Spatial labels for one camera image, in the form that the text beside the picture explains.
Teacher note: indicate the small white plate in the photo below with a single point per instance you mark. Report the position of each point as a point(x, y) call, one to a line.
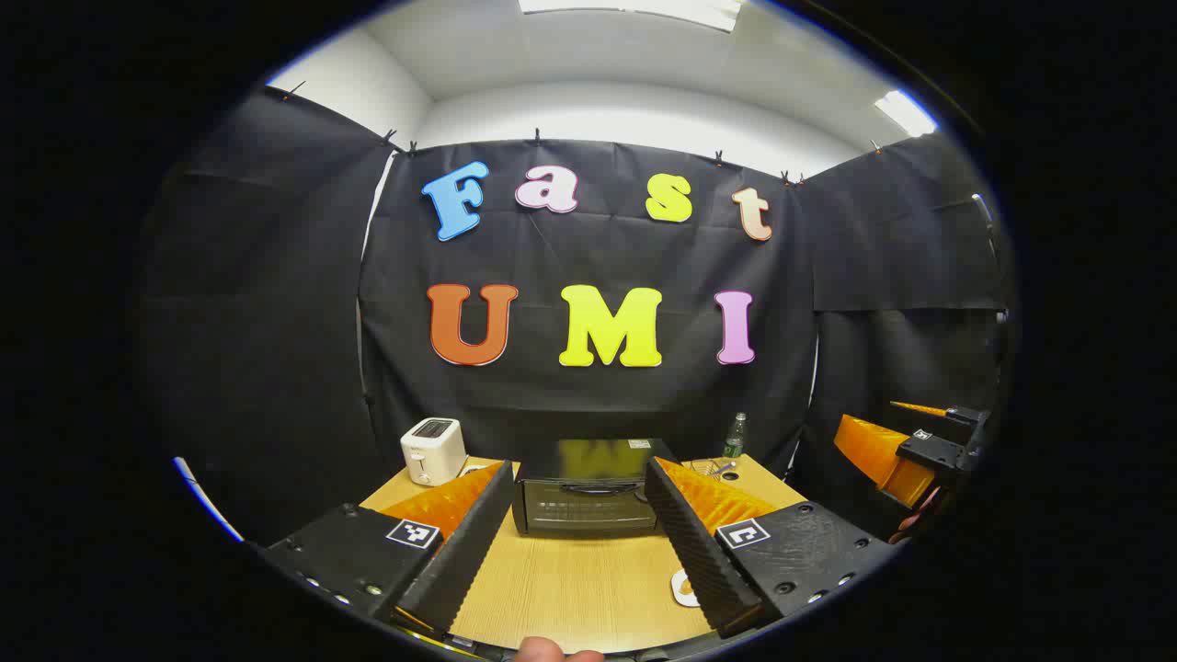
point(679, 599)

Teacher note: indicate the black backdrop cloth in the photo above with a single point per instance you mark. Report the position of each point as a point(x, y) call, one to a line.
point(276, 322)

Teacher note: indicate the black electric oven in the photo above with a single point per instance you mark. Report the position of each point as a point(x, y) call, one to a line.
point(588, 506)

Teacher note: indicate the white toaster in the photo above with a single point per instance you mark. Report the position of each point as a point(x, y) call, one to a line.
point(432, 450)

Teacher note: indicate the ceiling light panel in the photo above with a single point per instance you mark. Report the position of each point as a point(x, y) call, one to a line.
point(634, 9)
point(906, 113)

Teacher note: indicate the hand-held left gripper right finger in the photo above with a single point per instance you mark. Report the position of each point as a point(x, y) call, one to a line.
point(694, 552)

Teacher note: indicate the green plastic bottle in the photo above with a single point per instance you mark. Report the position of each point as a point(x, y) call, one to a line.
point(734, 441)

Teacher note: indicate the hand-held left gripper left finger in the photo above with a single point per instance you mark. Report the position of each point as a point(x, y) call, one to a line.
point(464, 552)

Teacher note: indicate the orange-brown food piece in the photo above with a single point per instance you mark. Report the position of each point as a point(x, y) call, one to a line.
point(685, 581)

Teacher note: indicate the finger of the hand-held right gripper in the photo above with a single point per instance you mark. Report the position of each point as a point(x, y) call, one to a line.
point(965, 416)
point(933, 450)

